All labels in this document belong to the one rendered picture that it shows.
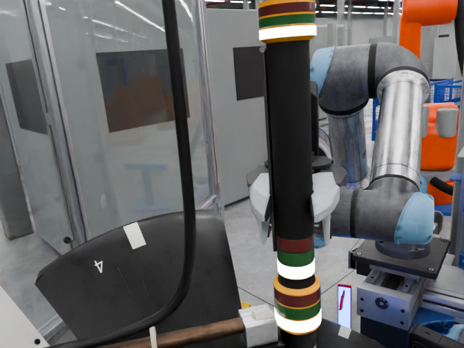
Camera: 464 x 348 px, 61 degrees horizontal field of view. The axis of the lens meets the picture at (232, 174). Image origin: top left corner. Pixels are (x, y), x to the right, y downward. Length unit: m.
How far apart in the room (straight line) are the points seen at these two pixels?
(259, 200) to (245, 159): 4.16
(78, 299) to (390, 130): 0.53
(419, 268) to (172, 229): 0.82
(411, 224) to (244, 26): 3.98
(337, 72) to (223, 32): 3.41
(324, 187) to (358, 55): 0.56
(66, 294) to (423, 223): 0.46
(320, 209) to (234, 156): 4.06
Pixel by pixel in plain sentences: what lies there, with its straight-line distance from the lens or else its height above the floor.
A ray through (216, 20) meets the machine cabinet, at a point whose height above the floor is 1.99.
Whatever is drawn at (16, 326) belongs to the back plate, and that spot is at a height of 1.29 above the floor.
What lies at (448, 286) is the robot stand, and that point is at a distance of 1.31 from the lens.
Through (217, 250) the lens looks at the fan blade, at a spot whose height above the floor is 1.39.
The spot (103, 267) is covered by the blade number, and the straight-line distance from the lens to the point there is 0.47.
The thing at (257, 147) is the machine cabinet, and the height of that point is 0.60.
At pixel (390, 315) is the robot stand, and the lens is 1.17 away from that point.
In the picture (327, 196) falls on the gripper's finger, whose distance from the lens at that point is 0.34.
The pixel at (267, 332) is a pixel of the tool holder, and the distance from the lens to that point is 0.38.
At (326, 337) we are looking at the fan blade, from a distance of 0.68.
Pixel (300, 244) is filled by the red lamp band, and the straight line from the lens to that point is 0.35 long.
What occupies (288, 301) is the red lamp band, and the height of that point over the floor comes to 1.40.
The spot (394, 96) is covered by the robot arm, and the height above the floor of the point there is 1.52.
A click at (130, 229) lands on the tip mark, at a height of 1.43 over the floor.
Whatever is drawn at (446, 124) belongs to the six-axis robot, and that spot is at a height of 0.86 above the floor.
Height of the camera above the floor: 1.61
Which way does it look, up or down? 16 degrees down
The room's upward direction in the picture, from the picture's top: 5 degrees counter-clockwise
